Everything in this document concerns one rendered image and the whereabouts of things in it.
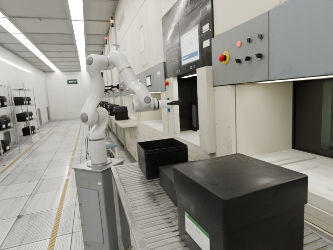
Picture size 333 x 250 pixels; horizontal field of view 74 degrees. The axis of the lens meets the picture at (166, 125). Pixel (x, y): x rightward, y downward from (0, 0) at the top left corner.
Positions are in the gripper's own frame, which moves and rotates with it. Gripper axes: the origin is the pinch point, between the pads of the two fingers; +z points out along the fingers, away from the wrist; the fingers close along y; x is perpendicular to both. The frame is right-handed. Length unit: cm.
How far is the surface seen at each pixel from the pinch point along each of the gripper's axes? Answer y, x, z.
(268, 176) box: 98, -17, -15
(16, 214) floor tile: -139, -119, -149
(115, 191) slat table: -13, -61, -47
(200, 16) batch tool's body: 13, 54, 13
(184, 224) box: 82, -36, -34
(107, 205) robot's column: -13, -70, -53
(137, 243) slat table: 75, -43, -49
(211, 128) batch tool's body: 26.1, -15.9, 10.6
